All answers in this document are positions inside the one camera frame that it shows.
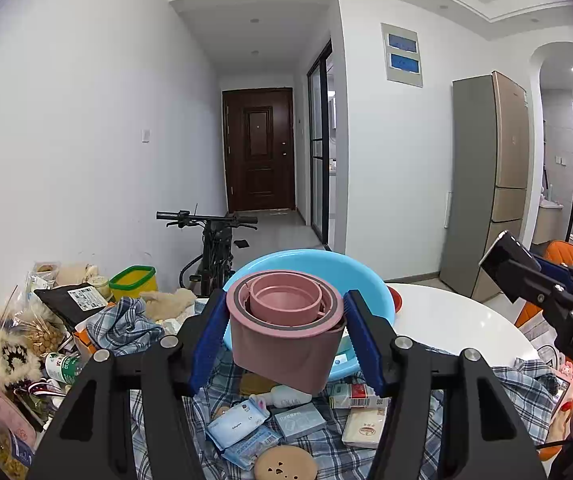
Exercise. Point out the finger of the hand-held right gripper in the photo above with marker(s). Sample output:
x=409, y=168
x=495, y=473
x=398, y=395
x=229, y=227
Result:
x=511, y=260
x=556, y=272

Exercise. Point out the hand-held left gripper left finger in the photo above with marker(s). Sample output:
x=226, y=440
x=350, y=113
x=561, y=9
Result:
x=211, y=335

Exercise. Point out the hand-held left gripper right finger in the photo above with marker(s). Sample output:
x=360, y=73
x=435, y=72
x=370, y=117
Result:
x=366, y=345

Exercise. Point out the white red cigarette pack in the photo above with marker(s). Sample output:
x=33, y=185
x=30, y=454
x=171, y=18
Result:
x=356, y=396

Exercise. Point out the pink plastic cup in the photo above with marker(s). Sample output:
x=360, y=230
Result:
x=281, y=355

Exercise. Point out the blue plastic basin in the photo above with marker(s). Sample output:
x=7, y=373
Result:
x=316, y=262

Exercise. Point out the light blue small box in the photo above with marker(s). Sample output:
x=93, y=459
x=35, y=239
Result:
x=299, y=421

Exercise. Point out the yellow container with green rim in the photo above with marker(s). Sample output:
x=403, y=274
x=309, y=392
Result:
x=134, y=285

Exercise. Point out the beige vanity cabinet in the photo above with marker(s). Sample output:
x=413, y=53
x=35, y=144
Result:
x=549, y=222

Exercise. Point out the beige knit glove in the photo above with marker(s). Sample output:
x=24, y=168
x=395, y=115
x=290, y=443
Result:
x=169, y=304

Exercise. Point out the red bowl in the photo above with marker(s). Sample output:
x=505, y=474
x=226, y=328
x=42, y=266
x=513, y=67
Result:
x=397, y=300

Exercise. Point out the brown round pad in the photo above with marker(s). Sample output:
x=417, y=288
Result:
x=256, y=385

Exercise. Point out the cream paper packet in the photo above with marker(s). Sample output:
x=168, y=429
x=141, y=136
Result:
x=366, y=427

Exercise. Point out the beige grey refrigerator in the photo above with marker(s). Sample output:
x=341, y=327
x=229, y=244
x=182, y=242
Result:
x=476, y=185

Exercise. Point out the black bicycle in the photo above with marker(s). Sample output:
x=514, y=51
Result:
x=214, y=250

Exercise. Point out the crumpled blue plaid cloth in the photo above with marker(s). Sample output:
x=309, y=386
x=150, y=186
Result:
x=121, y=327

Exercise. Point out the blue tissue packet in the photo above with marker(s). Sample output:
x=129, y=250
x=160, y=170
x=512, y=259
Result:
x=254, y=452
x=239, y=422

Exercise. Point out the white plastic bottle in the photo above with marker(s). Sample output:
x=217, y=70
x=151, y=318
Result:
x=286, y=396

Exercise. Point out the black floor mat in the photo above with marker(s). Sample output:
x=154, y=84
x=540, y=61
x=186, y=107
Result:
x=242, y=244

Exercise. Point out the cream jar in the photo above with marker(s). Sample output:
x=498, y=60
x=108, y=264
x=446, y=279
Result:
x=99, y=285

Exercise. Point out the round wooden coaster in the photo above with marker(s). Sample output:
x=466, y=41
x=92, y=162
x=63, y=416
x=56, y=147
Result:
x=286, y=465

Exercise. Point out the black packet with white label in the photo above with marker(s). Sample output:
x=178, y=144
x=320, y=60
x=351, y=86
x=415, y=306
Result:
x=61, y=305

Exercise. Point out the green white bottle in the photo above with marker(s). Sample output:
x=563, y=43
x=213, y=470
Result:
x=61, y=366

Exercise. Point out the clear bag of nuts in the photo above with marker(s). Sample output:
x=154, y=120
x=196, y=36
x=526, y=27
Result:
x=41, y=337

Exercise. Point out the dark brown entrance door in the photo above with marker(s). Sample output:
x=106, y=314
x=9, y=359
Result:
x=259, y=150

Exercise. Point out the black framed glass door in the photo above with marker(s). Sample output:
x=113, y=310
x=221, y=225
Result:
x=319, y=150

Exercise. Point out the black white knit hat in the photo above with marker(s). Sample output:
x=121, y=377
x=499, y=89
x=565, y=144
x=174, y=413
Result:
x=1, y=350

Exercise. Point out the pink fabric pouch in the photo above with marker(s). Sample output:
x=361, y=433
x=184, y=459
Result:
x=1, y=405

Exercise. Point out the white wall strip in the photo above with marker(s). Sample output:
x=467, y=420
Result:
x=447, y=207

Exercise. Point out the white light switch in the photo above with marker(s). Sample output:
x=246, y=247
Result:
x=146, y=135

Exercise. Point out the wall panel with blue windows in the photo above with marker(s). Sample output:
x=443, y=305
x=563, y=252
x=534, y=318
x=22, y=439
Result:
x=402, y=55

